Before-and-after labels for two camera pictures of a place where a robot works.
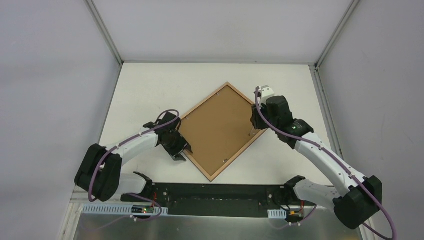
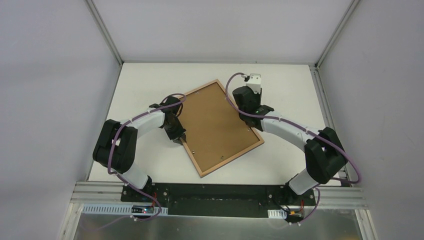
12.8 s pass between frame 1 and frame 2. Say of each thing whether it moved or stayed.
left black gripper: moved
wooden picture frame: moved
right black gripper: moved
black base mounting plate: stayed
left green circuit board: stayed
